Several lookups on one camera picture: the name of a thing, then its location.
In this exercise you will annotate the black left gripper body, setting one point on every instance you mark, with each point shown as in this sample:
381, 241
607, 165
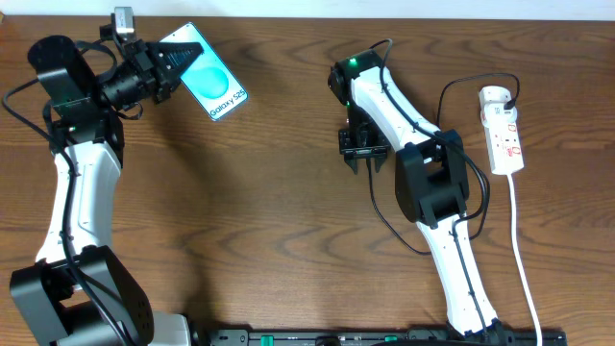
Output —
133, 84

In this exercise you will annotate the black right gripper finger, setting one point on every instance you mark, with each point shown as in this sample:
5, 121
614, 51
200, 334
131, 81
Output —
378, 162
351, 161

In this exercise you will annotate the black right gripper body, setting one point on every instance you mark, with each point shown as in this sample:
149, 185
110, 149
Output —
363, 137

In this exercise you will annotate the blue Galaxy smartphone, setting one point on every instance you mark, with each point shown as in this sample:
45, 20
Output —
209, 80

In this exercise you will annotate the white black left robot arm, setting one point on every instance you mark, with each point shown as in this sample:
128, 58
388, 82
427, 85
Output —
78, 292

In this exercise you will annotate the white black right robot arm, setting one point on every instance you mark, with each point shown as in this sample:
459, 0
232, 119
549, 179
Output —
431, 183

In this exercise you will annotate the white power strip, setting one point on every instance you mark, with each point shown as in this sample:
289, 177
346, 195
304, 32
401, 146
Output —
501, 131

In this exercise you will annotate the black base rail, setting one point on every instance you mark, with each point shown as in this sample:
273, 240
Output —
420, 336

